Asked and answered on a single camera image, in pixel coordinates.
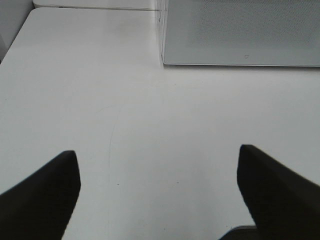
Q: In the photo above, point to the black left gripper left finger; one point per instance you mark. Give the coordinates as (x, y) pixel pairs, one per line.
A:
(40, 207)

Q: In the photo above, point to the white microwave oven body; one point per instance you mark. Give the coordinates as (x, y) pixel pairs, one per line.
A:
(161, 15)

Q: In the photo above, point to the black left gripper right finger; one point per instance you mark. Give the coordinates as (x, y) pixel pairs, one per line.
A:
(283, 204)

